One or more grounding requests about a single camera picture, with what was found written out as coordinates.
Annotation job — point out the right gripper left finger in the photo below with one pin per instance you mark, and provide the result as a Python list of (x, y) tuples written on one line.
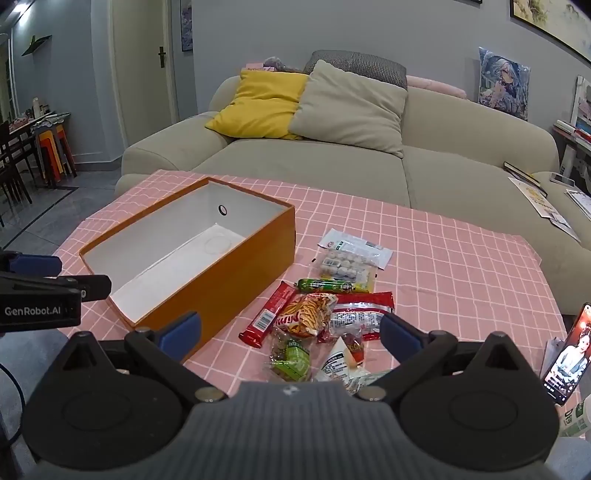
[(159, 355)]

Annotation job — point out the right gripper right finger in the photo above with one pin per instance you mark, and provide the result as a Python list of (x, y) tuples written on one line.
[(419, 355)]

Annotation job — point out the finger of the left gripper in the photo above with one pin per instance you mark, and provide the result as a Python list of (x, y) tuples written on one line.
[(29, 264), (87, 287)]

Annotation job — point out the red jujube clear bag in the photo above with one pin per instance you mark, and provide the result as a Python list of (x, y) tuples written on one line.
[(354, 344)]

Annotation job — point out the yellow America snack bag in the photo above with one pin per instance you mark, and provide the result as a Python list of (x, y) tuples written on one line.
[(366, 286)]

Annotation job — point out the red chocolate bar wrapper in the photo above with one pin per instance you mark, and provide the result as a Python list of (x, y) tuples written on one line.
[(261, 325)]

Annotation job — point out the french fries snack bag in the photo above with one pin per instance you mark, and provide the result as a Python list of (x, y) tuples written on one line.
[(307, 314)]

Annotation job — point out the red silver snack packet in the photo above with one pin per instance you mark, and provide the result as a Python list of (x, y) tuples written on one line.
[(358, 312)]

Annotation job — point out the white triangular snack packet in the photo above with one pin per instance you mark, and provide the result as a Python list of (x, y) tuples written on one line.
[(341, 366)]

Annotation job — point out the orange cardboard box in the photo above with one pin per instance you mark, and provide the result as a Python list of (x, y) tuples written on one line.
[(210, 248)]

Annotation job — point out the colourful stacked stools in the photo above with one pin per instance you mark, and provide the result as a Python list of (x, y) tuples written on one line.
[(56, 156)]

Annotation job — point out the dark dining table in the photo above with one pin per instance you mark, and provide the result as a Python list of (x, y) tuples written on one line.
[(19, 145)]

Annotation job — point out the green sausage stick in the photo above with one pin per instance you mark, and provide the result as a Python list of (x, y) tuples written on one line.
[(308, 285)]

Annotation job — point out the clear pack white balls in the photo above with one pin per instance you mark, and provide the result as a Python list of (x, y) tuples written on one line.
[(350, 258)]

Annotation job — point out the green nuts snack bag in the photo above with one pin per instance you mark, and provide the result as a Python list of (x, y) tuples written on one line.
[(290, 360)]

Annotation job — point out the smartphone with lit screen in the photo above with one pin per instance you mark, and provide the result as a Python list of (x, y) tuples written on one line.
[(564, 373)]

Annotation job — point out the magazine on sofa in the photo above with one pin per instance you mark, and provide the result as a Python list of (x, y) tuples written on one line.
[(544, 208)]

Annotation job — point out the beige sofa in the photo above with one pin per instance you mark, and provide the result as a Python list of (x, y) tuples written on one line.
[(458, 157)]

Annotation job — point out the cluttered white shelf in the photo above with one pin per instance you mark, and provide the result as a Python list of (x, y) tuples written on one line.
[(575, 134)]

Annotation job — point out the yellow cushion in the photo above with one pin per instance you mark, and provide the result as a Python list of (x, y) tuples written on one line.
[(263, 106)]

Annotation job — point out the white door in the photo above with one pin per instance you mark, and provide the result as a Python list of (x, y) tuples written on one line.
[(142, 67)]

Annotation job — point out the beige cushion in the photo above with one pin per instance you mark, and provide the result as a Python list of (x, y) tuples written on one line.
[(346, 108)]

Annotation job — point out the pink blanket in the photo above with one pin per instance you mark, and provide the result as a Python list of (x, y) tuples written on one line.
[(436, 86)]

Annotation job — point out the anime print pillow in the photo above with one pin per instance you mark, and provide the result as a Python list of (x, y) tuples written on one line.
[(503, 84)]

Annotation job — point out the grey cushion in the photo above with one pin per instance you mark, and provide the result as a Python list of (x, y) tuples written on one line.
[(370, 66)]

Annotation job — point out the small wall picture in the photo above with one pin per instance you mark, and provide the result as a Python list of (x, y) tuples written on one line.
[(186, 25)]

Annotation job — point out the framed wall painting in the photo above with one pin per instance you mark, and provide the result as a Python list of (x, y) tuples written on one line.
[(560, 19)]

